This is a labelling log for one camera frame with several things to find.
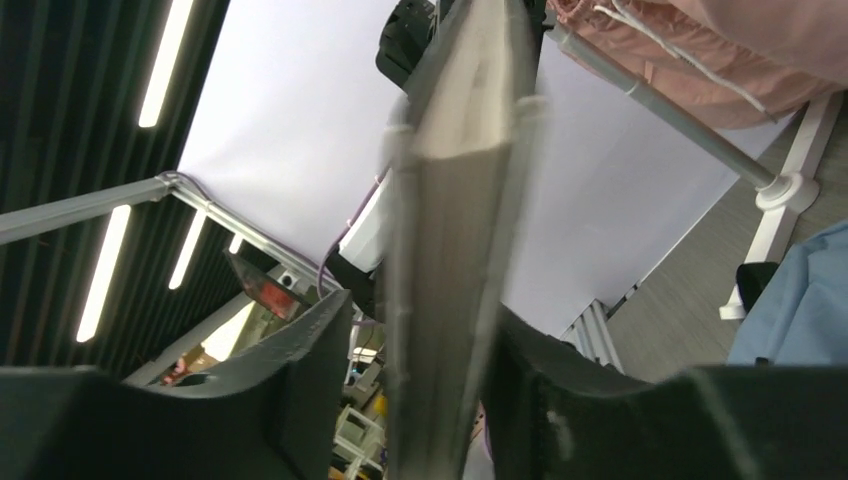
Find metal clothes rack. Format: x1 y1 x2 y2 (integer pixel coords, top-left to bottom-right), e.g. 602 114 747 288
543 19 846 323

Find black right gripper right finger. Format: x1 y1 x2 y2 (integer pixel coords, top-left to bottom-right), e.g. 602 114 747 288
482 309 847 479

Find black notebook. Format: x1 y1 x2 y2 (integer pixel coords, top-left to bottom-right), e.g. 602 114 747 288
384 1 546 479

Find pink drawstring shorts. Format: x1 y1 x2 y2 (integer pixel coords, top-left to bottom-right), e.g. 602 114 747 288
546 1 847 129

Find blue backpack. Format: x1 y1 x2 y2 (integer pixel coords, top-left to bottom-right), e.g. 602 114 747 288
727 221 847 366

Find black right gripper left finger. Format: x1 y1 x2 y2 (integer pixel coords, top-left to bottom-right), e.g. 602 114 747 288
1 291 352 479

